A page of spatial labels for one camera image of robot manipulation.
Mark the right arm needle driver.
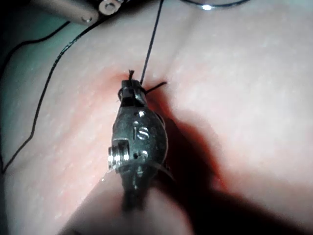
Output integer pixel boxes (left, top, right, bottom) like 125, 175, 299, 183
107, 97, 170, 192

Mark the left arm needle driver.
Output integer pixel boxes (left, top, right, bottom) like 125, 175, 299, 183
97, 0, 122, 15

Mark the right arm needle driver jaw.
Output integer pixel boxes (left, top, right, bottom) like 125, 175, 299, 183
133, 81, 148, 108
121, 79, 134, 108

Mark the black thread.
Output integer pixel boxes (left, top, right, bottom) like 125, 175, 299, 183
0, 0, 165, 175

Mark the black stitching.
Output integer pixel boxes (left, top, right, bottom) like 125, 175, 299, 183
116, 69, 168, 101

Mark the tissue pad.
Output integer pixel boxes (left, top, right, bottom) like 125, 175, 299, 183
0, 0, 313, 235

